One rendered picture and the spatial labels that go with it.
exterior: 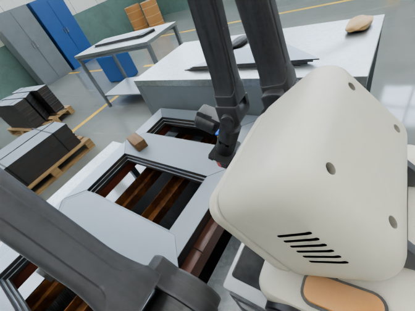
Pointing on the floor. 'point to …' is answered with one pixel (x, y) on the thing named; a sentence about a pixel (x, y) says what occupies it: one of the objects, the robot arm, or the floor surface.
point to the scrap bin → (110, 65)
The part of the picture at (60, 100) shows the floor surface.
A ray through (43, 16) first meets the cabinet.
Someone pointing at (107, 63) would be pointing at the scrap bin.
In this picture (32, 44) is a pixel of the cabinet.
